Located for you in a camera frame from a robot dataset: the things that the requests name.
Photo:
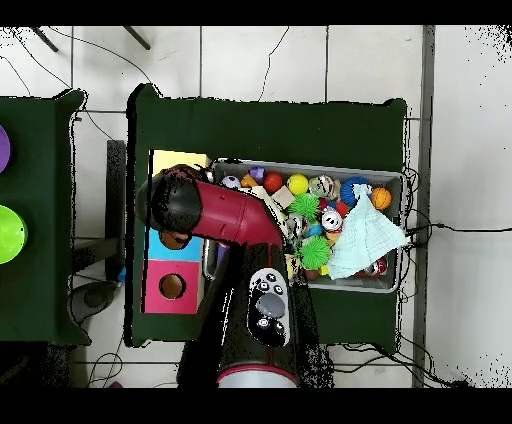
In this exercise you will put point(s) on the dark green table cloth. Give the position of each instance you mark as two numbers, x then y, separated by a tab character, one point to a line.
36	200
260	128

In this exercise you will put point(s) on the yellow ball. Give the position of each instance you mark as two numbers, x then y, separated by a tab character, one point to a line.
297	184

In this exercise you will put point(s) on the wooden box with three holes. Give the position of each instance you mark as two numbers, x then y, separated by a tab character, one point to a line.
172	304

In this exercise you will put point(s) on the wooden cube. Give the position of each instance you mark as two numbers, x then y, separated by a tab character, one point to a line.
282	197

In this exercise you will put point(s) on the red ball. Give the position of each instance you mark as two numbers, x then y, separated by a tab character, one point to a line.
272	182

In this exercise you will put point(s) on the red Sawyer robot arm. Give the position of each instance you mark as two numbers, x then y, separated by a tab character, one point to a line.
232	216

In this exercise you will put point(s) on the shallow mesh bin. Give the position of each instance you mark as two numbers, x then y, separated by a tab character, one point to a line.
352	284

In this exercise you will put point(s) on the orange basketball toy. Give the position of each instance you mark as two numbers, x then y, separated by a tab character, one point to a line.
381	198

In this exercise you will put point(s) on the black and white soccer ball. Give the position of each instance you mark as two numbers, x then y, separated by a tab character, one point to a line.
232	181

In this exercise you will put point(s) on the black tripod leg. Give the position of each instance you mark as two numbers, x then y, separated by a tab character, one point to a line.
44	39
137	38

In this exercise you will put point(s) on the cream muslin cloth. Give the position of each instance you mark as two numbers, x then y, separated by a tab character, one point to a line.
268	200

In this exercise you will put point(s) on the mint muslin cloth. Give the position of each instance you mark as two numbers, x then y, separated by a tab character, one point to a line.
364	240

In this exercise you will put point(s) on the purple plastic block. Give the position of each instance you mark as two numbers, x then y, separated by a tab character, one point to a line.
257	173

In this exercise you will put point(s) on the purple bowl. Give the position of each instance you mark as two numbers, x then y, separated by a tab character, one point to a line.
3	150

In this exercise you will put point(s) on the black stand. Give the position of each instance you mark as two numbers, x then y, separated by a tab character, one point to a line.
116	180

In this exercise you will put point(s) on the green spiky rubber ball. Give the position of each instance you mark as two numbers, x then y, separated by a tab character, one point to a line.
314	252
304	206

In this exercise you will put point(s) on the green bowl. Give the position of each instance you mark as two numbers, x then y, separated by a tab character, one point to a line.
10	236

